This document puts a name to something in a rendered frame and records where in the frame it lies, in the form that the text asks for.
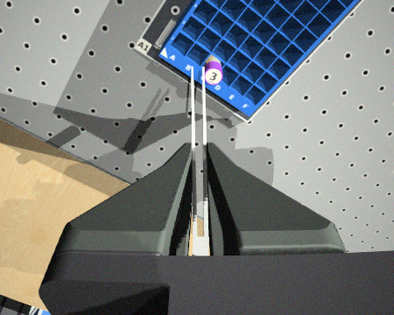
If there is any blue tube carrier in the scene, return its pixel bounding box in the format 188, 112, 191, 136
159, 0, 359, 116

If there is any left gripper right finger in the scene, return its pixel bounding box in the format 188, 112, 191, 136
207, 143, 347, 256

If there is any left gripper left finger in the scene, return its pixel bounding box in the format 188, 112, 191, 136
52, 143, 193, 257

